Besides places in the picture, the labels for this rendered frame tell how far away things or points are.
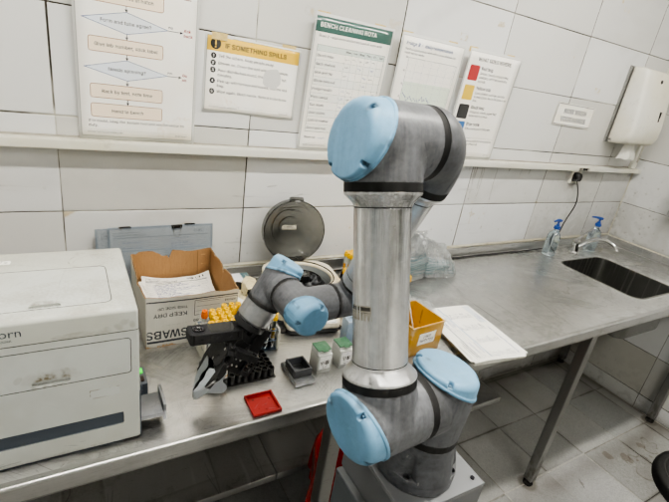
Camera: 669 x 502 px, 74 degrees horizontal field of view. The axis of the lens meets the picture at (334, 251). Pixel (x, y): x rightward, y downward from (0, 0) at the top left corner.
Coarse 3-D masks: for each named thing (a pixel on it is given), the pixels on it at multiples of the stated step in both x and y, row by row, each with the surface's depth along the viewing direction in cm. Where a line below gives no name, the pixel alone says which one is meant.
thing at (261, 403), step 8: (256, 392) 105; (264, 392) 106; (272, 392) 106; (248, 400) 103; (256, 400) 103; (264, 400) 104; (272, 400) 104; (256, 408) 101; (264, 408) 101; (272, 408) 102; (280, 408) 101; (256, 416) 99
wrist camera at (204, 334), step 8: (192, 328) 91; (200, 328) 91; (208, 328) 93; (216, 328) 93; (224, 328) 94; (232, 328) 94; (240, 328) 95; (192, 336) 89; (200, 336) 90; (208, 336) 91; (216, 336) 92; (224, 336) 93; (232, 336) 93; (240, 336) 94; (192, 344) 90; (200, 344) 90
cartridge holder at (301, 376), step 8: (288, 360) 114; (296, 360) 116; (304, 360) 115; (288, 368) 113; (296, 368) 115; (304, 368) 115; (312, 368) 112; (296, 376) 111; (304, 376) 112; (312, 376) 112; (296, 384) 109; (304, 384) 111
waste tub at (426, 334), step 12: (420, 312) 140; (432, 312) 136; (420, 324) 140; (432, 324) 129; (408, 336) 127; (420, 336) 128; (432, 336) 132; (408, 348) 127; (420, 348) 131; (432, 348) 134
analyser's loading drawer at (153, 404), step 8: (160, 384) 95; (152, 392) 96; (160, 392) 93; (144, 400) 93; (152, 400) 93; (160, 400) 93; (144, 408) 91; (152, 408) 91; (160, 408) 92; (144, 416) 89; (152, 416) 90
